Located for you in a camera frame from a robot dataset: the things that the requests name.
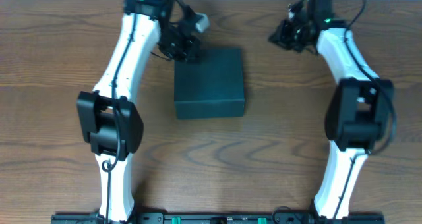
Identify dark green box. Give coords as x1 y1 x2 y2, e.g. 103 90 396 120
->
174 48 246 119

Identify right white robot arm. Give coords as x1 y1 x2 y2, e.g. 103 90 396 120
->
269 17 396 223

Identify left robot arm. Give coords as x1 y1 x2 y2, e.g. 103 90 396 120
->
76 0 209 223

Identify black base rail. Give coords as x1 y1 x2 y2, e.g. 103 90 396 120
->
51 212 386 224

